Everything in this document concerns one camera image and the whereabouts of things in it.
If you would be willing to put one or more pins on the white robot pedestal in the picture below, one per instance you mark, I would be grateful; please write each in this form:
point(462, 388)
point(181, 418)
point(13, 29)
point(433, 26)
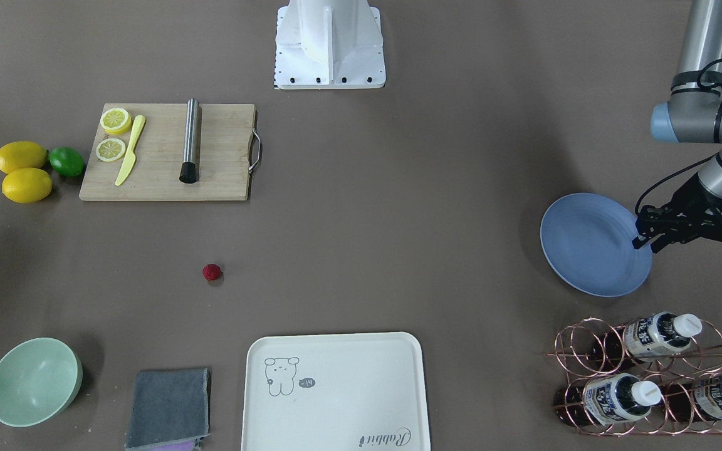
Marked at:
point(323, 45)

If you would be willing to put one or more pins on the grey folded cloth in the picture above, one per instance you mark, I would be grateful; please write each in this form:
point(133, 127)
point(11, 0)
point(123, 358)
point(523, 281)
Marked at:
point(170, 410)

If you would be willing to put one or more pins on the steel muddler black tip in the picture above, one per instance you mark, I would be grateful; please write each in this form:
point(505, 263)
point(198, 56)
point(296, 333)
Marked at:
point(189, 172)

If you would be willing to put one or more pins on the dark drink bottle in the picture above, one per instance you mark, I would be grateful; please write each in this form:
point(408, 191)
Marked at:
point(698, 401)
point(605, 401)
point(659, 335)

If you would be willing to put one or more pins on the red strawberry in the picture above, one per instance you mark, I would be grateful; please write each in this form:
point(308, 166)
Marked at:
point(211, 272)

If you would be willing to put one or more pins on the copper wire bottle rack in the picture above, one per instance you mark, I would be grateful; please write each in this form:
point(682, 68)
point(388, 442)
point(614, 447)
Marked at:
point(656, 375)

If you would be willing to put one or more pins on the yellow lemon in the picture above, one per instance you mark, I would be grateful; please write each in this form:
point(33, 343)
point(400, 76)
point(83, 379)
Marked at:
point(22, 154)
point(27, 185)

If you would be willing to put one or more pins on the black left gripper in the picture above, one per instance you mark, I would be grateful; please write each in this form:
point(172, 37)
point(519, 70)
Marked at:
point(692, 202)

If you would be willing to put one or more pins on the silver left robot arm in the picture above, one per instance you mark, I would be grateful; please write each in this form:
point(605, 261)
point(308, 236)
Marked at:
point(692, 115)

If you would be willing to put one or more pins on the yellow plastic knife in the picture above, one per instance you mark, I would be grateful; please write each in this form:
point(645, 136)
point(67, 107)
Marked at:
point(130, 158)

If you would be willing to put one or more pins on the cream serving tray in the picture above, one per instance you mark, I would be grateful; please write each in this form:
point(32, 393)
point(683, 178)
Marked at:
point(361, 391)

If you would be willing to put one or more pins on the blue plate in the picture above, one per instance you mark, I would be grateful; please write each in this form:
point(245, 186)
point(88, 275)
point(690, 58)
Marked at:
point(587, 240)

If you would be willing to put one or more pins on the mint green bowl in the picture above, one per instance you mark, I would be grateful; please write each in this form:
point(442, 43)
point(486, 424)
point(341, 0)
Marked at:
point(38, 379)

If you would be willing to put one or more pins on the lemon slice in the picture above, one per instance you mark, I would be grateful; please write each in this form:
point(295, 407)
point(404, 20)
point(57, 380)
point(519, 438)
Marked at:
point(116, 121)
point(110, 150)

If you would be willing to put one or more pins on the green lime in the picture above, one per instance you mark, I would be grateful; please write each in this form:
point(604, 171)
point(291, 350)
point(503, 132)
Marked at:
point(66, 161)

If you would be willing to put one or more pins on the wooden cutting board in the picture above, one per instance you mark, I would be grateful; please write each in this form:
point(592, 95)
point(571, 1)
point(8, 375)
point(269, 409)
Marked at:
point(223, 165)

